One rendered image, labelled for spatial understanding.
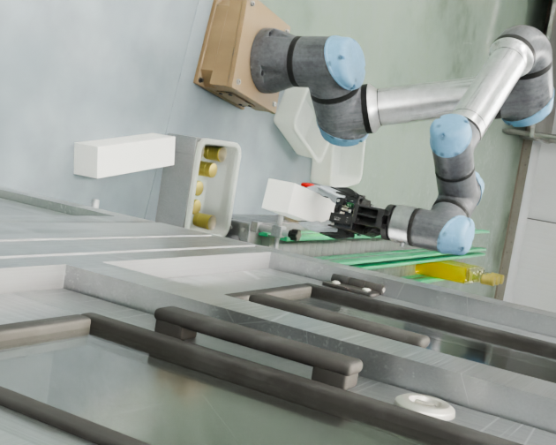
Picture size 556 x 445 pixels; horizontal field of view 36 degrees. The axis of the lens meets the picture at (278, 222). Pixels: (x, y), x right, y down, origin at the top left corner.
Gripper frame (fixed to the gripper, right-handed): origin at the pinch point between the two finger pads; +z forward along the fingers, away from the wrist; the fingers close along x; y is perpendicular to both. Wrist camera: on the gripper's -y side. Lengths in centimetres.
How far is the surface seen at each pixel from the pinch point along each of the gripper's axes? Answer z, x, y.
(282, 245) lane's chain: 21.3, 8.3, -32.4
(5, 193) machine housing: 9, 13, 73
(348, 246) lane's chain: 21, 3, -73
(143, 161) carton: 28.2, -0.7, 21.6
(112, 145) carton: 28.2, -1.5, 32.0
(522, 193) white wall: 103, -100, -601
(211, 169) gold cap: 27.8, -4.3, -2.4
